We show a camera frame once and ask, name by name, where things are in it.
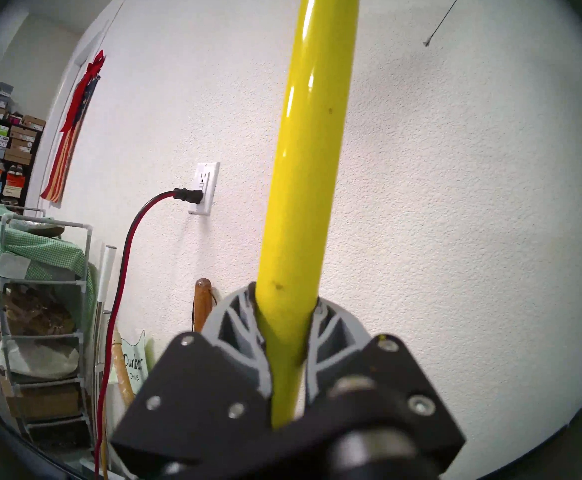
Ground black shelf with shoe boxes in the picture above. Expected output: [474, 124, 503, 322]
[0, 81, 46, 235]

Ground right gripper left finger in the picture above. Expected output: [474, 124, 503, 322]
[111, 283, 273, 480]

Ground shelf rack with green cloth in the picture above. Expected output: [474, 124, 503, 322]
[0, 204, 96, 450]

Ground yellow broom black bristles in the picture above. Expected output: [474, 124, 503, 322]
[256, 0, 469, 430]

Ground red black power cord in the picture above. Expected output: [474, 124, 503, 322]
[93, 188, 204, 480]

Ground flag decoration with red bow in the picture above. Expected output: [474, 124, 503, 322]
[40, 49, 106, 205]

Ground long light wooden stick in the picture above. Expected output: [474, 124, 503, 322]
[111, 329, 136, 410]

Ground white wall outlet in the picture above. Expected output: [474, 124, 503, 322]
[187, 161, 220, 217]

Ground dark brown curved wooden handle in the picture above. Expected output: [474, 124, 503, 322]
[193, 278, 219, 335]

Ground pale green name sign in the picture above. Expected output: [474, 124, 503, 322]
[118, 331, 149, 385]

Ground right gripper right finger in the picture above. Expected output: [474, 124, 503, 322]
[307, 298, 466, 465]

